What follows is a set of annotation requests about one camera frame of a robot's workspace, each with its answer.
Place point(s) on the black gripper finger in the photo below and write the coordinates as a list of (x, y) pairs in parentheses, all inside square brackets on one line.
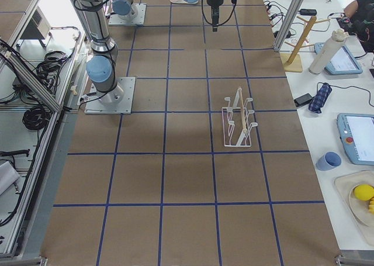
[(215, 22)]

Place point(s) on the blue cup on desk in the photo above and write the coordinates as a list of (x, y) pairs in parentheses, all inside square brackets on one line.
[(328, 161)]

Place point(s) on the wooden mug tree stand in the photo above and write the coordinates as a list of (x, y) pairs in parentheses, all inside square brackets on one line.
[(292, 61)]

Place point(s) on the black power adapter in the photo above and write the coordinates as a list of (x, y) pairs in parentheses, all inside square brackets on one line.
[(303, 100)]

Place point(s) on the folded blue plaid umbrella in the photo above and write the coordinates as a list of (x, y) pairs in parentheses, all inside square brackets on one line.
[(319, 100)]

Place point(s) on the blue teach pendant far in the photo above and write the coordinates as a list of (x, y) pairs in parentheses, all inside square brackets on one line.
[(343, 63)]

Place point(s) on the blue teach pendant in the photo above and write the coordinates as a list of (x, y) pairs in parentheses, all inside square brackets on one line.
[(343, 63), (356, 134)]

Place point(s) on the person in black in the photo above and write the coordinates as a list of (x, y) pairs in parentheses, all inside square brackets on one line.
[(360, 14)]

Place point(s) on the blue teach pendant near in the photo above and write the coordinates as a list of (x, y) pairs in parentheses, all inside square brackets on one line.
[(356, 134)]

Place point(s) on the beige tray on desk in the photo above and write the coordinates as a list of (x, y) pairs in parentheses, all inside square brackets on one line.
[(344, 187)]

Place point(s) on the yellow lemon toy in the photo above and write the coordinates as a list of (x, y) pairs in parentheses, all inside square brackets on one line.
[(364, 192)]

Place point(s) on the beige plate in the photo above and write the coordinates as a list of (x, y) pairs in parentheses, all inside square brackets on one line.
[(363, 210)]

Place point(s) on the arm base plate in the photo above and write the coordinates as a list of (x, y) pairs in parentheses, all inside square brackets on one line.
[(127, 14), (118, 101)]

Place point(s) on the aluminium frame post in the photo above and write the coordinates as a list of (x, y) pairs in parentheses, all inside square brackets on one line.
[(285, 27)]

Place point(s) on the white wire cup rack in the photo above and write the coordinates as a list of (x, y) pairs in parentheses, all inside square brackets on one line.
[(236, 119)]

